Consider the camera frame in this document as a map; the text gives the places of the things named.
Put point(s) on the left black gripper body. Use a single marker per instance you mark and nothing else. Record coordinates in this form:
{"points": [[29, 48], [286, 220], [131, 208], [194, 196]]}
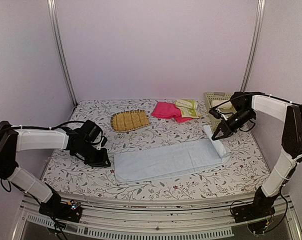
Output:
{"points": [[92, 157]]}

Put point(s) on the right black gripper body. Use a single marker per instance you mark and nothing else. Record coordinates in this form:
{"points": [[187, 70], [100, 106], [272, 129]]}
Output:
{"points": [[244, 116]]}

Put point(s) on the cream towel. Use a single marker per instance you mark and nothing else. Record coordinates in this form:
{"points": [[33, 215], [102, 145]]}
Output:
{"points": [[221, 104]]}

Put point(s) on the light blue towel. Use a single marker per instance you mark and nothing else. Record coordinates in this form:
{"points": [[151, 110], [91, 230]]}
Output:
{"points": [[171, 161]]}

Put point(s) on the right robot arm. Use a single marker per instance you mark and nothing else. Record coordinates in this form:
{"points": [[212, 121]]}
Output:
{"points": [[247, 105]]}

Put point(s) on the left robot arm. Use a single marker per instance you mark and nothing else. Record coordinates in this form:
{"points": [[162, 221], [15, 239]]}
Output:
{"points": [[85, 143]]}

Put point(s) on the green plastic basket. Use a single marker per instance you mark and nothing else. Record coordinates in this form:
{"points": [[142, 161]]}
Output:
{"points": [[212, 99]]}

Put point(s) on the yellow green patterned towel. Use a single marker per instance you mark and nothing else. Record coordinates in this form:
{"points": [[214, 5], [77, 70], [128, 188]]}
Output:
{"points": [[188, 108]]}

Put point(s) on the floral tablecloth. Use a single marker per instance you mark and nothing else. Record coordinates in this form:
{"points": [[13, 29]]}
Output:
{"points": [[244, 172]]}

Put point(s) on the woven bamboo tray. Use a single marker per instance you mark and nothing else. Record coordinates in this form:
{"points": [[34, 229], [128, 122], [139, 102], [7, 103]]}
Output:
{"points": [[129, 120]]}

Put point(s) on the pink towel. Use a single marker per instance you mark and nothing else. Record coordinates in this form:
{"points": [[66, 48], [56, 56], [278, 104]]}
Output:
{"points": [[167, 111]]}

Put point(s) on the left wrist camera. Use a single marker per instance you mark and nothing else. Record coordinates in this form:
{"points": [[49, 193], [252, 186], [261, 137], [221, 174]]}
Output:
{"points": [[101, 143]]}

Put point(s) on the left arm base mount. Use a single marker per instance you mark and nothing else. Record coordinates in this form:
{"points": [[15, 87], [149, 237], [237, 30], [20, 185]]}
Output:
{"points": [[55, 209]]}

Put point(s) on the front aluminium rail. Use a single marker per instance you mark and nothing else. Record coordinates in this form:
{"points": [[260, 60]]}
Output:
{"points": [[115, 219]]}

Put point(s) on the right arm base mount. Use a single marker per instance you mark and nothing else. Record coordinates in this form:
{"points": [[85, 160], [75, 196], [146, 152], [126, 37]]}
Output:
{"points": [[262, 206]]}

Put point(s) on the left aluminium post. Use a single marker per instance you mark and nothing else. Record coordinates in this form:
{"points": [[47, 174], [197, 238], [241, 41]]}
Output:
{"points": [[60, 50]]}

